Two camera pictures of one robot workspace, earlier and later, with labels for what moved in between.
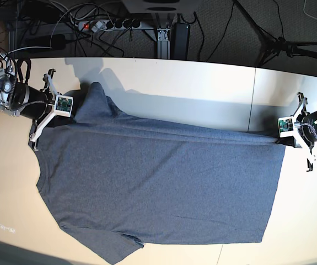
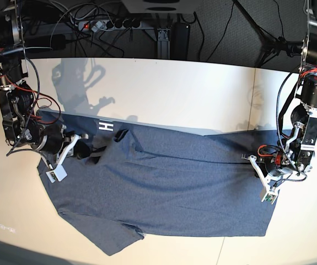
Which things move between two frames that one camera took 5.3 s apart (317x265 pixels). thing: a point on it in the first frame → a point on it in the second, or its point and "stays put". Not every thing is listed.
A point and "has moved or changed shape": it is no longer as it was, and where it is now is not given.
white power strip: x=111 y=25 stays put
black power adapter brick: x=180 y=41 stays put
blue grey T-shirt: x=119 y=181 has moved or changed shape
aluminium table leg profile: x=163 y=43 stays put
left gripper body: x=56 y=122 → x=68 y=136
